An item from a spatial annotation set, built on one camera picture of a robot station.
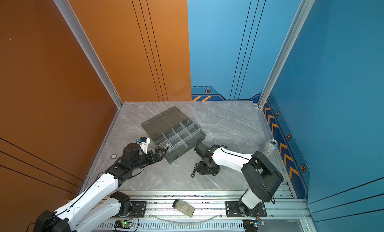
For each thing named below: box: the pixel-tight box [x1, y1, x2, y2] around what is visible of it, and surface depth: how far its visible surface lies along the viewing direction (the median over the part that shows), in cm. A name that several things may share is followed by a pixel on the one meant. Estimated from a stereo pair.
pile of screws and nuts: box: [190, 163, 200, 178], surface depth 87 cm
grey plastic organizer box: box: [140, 106, 206, 164], surface depth 104 cm
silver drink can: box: [260, 138, 278, 157], surface depth 84 cm
